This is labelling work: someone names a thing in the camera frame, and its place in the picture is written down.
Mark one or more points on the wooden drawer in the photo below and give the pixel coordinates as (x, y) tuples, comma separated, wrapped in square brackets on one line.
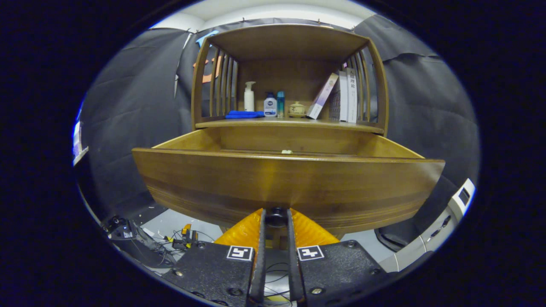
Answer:
[(213, 183)]

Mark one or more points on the white appliance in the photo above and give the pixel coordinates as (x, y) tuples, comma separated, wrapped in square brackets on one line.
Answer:
[(443, 221)]

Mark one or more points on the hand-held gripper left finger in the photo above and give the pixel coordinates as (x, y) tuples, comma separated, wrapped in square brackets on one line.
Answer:
[(259, 273)]

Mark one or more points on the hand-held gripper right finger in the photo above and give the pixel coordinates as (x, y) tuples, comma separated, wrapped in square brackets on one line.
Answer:
[(294, 273)]

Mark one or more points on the wooden cabinet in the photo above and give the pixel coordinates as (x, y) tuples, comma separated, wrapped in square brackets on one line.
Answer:
[(281, 42)]

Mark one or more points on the black electronic device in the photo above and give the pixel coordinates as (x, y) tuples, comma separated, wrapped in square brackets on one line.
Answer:
[(121, 230)]

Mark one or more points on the purple cover book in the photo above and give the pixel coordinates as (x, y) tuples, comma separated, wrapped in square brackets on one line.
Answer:
[(322, 97)]

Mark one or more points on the teal clear bottle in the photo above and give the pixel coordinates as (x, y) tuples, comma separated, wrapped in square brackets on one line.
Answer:
[(280, 103)]

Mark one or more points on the white pump bottle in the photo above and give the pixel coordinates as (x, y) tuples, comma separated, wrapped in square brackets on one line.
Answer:
[(249, 100)]

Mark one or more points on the wooden countertop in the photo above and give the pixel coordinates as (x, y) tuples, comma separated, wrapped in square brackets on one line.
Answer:
[(277, 123)]

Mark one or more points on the beige lidded ceramic teacup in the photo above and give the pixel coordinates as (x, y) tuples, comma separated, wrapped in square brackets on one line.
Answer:
[(297, 109)]

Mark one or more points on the white spine book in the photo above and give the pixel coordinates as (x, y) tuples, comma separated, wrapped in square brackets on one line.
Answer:
[(352, 96)]

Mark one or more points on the patterned cover book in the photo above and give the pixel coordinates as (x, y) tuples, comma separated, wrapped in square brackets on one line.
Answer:
[(337, 100)]

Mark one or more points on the white bottle with blue cap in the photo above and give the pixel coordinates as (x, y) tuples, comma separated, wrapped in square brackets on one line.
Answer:
[(270, 106)]

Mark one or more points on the blue folded cloth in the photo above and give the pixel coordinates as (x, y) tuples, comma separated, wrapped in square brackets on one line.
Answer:
[(244, 114)]

